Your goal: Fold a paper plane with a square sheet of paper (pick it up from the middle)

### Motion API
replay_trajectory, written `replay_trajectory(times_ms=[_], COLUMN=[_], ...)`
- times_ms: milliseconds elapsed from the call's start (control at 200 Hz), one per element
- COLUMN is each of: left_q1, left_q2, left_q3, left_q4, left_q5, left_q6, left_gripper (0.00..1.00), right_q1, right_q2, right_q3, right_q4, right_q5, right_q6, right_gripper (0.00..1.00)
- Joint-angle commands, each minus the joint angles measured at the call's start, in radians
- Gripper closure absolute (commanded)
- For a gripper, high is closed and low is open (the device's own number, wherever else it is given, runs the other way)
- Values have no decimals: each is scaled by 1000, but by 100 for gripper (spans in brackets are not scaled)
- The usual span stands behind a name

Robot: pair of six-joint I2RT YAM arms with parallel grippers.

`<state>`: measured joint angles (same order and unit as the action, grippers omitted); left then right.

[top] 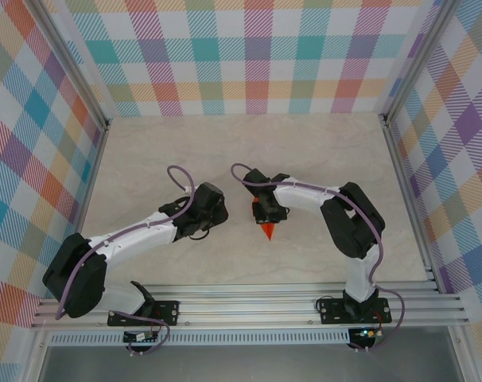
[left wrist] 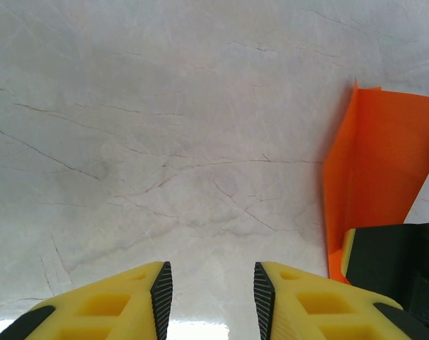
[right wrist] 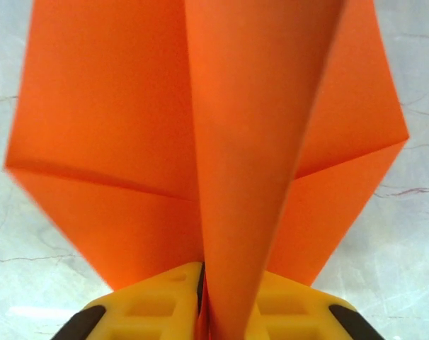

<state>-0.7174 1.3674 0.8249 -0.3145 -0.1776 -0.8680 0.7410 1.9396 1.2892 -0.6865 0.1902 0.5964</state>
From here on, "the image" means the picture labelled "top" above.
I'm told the orange paper sheet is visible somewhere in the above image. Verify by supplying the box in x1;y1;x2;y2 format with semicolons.
251;196;278;243

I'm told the small dark circuit board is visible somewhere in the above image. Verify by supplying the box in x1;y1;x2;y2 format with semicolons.
122;331;157;344

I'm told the grey metal panel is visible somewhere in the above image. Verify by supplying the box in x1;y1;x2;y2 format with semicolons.
37;342;465;382

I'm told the circuit board with green light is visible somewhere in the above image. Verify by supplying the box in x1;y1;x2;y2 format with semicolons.
354;327;385;340

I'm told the aluminium rail frame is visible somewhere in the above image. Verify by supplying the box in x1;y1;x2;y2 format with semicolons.
32;282;471;329

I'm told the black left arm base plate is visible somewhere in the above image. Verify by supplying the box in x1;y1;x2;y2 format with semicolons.
107;298;181;328

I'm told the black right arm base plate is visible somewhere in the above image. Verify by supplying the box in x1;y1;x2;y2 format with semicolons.
318;297;392;325

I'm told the aluminium side rail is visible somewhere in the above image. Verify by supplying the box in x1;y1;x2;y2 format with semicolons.
56;119;111;299
382;115;441;294

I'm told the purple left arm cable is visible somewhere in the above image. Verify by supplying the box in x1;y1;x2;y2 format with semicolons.
56;165;198;357

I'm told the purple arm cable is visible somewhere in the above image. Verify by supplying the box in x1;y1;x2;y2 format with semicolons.
231;162;405;353
56;165;198;357

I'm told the perforated cable tray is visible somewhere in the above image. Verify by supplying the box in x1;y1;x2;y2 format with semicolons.
49;328;352;346

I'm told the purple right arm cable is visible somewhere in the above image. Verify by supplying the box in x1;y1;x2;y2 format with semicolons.
231;162;405;353

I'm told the aluminium corner post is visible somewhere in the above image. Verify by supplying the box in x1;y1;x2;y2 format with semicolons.
378;0;461;124
25;0;111;132

